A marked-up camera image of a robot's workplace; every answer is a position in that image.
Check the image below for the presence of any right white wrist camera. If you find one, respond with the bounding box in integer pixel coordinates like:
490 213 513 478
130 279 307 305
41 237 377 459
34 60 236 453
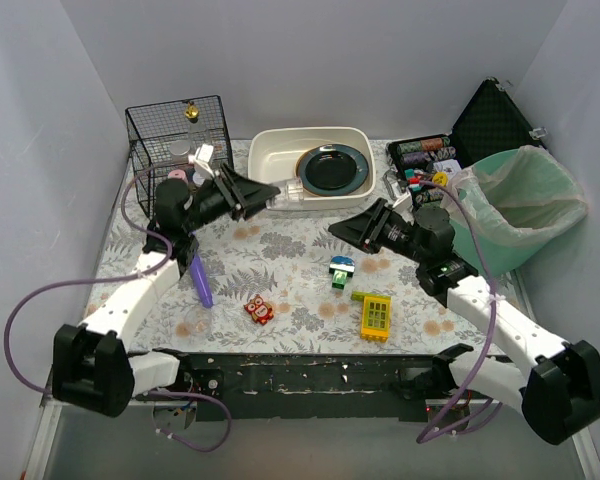
392 176 422 213

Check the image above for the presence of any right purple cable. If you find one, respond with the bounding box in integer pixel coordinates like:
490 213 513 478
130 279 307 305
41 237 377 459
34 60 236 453
414 177 506 445

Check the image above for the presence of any red owl toy block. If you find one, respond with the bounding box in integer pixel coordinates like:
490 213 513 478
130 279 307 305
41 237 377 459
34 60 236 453
244 294 274 325

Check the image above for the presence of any black poker chip case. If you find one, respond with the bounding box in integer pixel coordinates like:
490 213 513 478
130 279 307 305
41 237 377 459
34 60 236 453
383 76 551 225

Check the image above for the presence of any black wire rack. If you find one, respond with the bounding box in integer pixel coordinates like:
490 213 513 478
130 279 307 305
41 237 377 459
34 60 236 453
125 95 234 218

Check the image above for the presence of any glass bottle gold stopper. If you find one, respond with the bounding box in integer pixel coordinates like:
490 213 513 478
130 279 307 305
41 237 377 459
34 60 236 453
184 100 207 153

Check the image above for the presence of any clear bin liner bag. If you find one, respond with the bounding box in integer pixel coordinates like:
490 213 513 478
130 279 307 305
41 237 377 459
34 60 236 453
442 143 591 246

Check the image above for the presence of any brown spice jar white lid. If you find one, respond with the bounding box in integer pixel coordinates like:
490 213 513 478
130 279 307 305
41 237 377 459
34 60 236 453
191 170 212 187

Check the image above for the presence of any pink lid spice jar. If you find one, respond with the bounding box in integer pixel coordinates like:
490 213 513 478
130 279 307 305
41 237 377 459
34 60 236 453
168 169 188 182

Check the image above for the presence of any blue ceramic plate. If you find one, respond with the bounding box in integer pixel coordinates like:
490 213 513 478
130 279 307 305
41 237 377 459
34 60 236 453
295 144 370 197

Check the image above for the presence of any black small plate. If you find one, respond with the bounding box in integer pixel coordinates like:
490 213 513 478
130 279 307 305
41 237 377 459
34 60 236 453
304 152 357 191

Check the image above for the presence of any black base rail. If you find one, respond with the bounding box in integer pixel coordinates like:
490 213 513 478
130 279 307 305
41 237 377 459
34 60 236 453
129 349 494 424

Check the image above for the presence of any silver lid spice jar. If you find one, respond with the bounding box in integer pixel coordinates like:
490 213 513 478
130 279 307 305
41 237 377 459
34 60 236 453
169 139 192 163

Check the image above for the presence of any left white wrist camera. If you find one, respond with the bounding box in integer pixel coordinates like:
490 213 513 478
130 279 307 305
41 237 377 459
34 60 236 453
188 144 216 180

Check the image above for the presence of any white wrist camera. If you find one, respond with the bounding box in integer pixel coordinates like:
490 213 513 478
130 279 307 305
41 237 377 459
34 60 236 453
392 176 422 213
188 144 216 180

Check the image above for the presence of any yellow window toy block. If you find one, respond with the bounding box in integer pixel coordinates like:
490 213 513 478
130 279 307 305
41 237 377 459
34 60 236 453
351 291 391 343

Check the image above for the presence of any green trash bin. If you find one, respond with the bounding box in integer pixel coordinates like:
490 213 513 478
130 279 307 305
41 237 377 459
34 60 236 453
447 148 589 275

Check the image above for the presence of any green blue toy block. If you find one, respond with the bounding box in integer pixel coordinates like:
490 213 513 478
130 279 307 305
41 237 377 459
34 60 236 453
329 255 355 290

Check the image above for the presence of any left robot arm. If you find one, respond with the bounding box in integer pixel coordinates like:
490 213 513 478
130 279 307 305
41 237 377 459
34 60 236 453
52 165 280 417

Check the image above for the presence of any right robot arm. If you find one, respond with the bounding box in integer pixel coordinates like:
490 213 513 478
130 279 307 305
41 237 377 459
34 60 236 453
328 199 600 445

